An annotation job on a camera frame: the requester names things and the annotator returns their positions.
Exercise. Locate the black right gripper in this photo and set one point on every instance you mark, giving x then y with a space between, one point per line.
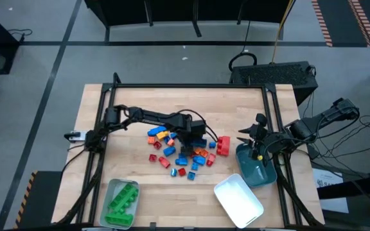
260 136

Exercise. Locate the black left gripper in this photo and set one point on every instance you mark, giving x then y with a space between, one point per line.
188 126

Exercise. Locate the small orange building block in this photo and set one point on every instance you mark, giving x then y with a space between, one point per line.
198 150
204 153
171 142
151 140

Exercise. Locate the medium blue building block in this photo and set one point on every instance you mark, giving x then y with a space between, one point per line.
169 151
199 160
181 160
200 143

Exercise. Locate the small blue building block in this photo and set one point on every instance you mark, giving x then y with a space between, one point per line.
173 135
194 166
212 145
166 139
173 172
191 175

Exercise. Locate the small red building block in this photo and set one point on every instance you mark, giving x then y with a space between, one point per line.
157 145
181 172
153 158

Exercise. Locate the large red building block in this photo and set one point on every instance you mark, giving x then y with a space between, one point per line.
223 146

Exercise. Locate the medium red building block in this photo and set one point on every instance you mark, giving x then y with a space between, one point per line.
210 159
164 162

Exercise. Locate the long green building block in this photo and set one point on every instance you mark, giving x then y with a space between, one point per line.
124 197
119 219

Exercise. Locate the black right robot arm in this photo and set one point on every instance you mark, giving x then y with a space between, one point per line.
304 126

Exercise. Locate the dark teal plastic bin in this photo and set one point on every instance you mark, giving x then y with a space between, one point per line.
255 174

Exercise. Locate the white plastic bin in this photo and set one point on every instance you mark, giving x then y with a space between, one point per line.
236 200

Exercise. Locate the black perforated box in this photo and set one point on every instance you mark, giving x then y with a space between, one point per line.
273 74

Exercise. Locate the light grey plastic bin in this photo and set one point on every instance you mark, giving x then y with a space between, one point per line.
111 186

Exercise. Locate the white paper sheet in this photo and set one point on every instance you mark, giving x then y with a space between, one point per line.
336 205

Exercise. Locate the black folding partition screen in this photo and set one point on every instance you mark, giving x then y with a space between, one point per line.
172 9

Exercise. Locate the black mat with orange stripes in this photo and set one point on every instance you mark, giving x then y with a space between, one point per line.
339 19

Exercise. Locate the black platform with hazard stripe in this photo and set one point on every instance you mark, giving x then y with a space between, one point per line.
43 199

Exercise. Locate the black metal table frame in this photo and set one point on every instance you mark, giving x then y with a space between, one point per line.
188 85

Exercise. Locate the silver and black camera mount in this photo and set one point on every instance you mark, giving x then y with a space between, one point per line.
75 136

